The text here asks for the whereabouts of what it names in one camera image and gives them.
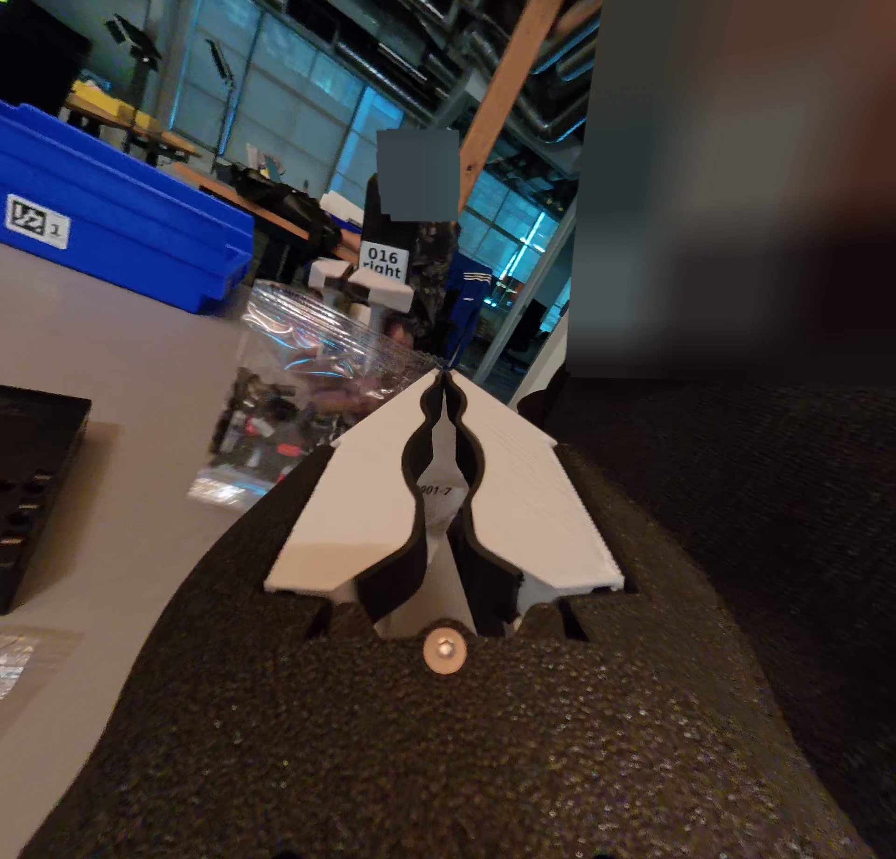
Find black backpack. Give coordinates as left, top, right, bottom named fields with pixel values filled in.
left=231, top=166, right=344, bottom=244

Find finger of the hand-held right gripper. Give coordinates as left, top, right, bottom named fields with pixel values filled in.
left=346, top=278, right=415, bottom=329
left=308, top=257, right=358, bottom=308

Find blue striped jacket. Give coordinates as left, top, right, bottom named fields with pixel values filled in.
left=441, top=271, right=492, bottom=371

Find black perforated block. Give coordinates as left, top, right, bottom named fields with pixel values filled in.
left=0, top=385, right=93, bottom=615

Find clear bag of dark parts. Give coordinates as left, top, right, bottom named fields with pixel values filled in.
left=209, top=278, right=469, bottom=637

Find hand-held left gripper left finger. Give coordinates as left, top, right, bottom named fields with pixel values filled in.
left=265, top=370, right=448, bottom=623

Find blue plastic bin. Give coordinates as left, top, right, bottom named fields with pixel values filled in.
left=0, top=99, right=254, bottom=314

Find black monitor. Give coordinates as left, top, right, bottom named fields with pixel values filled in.
left=0, top=0, right=92, bottom=114

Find black light stand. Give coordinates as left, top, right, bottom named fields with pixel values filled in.
left=105, top=14, right=163, bottom=153
left=204, top=36, right=238, bottom=160

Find wooden post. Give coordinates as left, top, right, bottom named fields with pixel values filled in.
left=458, top=0, right=606, bottom=217

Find clear bag blue yellow parts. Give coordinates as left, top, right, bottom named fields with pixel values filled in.
left=0, top=624, right=81, bottom=702

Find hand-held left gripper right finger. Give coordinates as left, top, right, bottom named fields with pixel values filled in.
left=447, top=371, right=627, bottom=625

